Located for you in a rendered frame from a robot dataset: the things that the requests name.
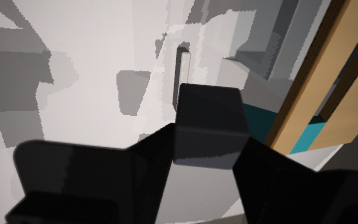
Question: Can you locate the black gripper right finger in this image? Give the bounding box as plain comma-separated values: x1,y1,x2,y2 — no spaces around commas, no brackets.
232,136,358,224

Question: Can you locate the small black block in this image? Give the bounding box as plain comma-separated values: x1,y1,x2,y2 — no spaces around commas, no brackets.
173,83,251,170

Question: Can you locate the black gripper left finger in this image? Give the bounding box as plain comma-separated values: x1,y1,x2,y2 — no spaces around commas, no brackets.
13,123,175,224

